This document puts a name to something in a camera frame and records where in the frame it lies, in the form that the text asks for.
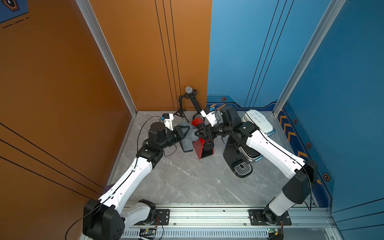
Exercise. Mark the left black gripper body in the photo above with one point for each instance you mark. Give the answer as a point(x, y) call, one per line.
point(172, 137)

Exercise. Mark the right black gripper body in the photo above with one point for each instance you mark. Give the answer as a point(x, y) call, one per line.
point(220, 129)

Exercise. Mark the grey wiping cloth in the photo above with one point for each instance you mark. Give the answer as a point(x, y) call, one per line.
point(190, 134)

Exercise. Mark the red coffee machine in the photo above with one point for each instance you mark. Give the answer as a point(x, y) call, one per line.
point(199, 145)

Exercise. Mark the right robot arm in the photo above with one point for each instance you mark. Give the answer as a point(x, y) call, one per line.
point(248, 141)

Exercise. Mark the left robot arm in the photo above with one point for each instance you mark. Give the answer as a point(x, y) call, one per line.
point(105, 218)

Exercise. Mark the white coffee machine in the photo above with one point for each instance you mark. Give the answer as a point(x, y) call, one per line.
point(260, 121)

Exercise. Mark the black coffee machine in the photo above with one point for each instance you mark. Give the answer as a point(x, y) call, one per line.
point(239, 160)

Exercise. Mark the purple toy cube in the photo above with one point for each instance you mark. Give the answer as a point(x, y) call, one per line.
point(107, 188)

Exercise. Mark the left green circuit board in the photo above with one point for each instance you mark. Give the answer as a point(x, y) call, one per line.
point(147, 234)

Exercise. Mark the green circuit board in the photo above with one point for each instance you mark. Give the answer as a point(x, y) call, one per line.
point(147, 234)
point(276, 234)

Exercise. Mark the right green circuit board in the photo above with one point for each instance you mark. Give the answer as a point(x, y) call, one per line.
point(276, 234)

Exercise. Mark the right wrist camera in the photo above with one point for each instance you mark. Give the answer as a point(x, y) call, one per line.
point(210, 115)

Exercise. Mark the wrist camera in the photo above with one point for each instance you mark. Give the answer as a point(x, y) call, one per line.
point(168, 121)
point(210, 115)

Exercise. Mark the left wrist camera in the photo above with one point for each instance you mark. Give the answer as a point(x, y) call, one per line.
point(168, 121)

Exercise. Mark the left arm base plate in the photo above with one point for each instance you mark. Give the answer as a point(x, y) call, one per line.
point(161, 216)

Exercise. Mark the aluminium front rail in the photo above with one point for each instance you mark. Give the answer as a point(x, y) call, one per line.
point(241, 216)

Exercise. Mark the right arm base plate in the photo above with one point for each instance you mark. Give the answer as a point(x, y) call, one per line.
point(259, 217)

